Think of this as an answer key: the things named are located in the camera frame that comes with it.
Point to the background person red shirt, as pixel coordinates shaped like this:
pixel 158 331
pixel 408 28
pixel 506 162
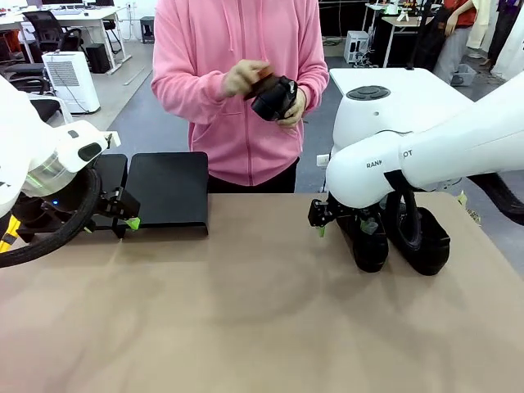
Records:
pixel 464 12

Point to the black computer tower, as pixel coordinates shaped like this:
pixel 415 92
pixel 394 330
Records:
pixel 98 59

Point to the white dehumidifier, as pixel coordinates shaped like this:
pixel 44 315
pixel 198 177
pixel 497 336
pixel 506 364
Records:
pixel 78 86

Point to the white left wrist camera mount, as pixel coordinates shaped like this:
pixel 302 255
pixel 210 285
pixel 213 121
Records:
pixel 112 140

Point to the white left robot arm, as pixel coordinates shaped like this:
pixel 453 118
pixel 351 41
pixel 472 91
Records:
pixel 24 135

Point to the person's left forearm pink sleeve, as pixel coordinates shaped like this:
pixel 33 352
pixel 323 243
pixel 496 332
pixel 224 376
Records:
pixel 317 92

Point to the grey stool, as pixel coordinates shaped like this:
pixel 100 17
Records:
pixel 149 28

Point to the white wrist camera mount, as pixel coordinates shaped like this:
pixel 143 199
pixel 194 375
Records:
pixel 112 140
pixel 323 159

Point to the green tape piece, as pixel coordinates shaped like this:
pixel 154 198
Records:
pixel 462 199

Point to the brown wooden shoe brush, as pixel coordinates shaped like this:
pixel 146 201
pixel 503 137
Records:
pixel 265 74

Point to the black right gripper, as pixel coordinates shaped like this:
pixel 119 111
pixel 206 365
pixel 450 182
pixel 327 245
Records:
pixel 344 212

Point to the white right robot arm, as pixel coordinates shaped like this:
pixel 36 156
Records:
pixel 368 172

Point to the black mesh office chair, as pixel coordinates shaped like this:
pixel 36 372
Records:
pixel 45 28

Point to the patterned sticker tag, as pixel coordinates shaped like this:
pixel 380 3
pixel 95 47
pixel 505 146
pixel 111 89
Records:
pixel 475 217

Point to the black metal shoe stand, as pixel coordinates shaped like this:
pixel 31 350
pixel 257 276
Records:
pixel 172 188
pixel 112 172

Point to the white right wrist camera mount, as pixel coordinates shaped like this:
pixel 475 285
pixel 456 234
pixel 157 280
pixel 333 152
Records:
pixel 323 159

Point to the grey storage bin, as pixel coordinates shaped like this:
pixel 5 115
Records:
pixel 464 74

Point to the pink hoodie torso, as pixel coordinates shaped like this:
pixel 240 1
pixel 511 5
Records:
pixel 245 151

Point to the white computer case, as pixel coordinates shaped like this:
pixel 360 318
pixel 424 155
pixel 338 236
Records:
pixel 354 47

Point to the person's left hand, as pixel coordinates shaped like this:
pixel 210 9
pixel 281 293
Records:
pixel 298 108

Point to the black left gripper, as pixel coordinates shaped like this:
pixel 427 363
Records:
pixel 45 210

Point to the person in pink sleeve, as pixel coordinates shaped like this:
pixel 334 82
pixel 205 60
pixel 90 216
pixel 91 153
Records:
pixel 270 184

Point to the black leather shoe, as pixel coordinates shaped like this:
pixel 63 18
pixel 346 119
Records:
pixel 430 254
pixel 268 104
pixel 370 254

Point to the person's right hand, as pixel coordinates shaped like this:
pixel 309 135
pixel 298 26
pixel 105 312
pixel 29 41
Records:
pixel 239 79

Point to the white paper shoe stuffing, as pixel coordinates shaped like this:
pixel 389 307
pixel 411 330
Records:
pixel 372 228

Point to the white office desk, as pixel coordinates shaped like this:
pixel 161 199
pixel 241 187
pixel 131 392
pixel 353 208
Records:
pixel 82 16

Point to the black padded office chair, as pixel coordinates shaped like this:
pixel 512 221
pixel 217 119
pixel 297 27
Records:
pixel 47 107

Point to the yellow plastic part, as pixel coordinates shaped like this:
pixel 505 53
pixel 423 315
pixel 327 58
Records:
pixel 8 231

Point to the person's right forearm pink sleeve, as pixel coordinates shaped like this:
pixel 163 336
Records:
pixel 184 94

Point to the wooden background desk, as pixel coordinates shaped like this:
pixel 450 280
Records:
pixel 403 21

